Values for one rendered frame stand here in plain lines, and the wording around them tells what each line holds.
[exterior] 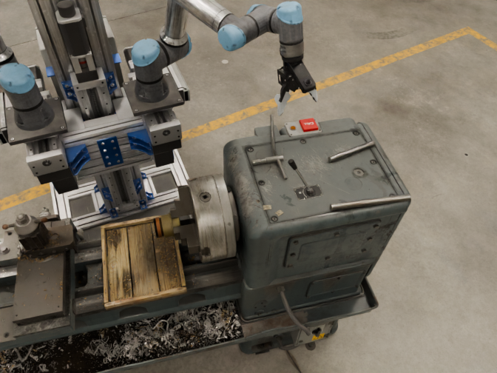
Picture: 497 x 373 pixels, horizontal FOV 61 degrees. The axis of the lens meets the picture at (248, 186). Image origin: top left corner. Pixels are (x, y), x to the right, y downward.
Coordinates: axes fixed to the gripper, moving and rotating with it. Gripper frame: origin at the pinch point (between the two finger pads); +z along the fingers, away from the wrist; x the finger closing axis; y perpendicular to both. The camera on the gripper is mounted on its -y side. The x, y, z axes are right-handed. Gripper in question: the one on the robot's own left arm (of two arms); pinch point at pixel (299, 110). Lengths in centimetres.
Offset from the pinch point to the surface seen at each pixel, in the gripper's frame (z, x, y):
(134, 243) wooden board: 45, 70, 17
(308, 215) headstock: 21.7, 13.2, -27.0
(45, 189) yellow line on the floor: 100, 119, 159
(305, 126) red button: 14.2, -6.8, 8.0
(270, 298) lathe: 75, 27, -15
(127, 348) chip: 80, 89, -4
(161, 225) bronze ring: 26, 58, 1
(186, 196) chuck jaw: 21, 46, 4
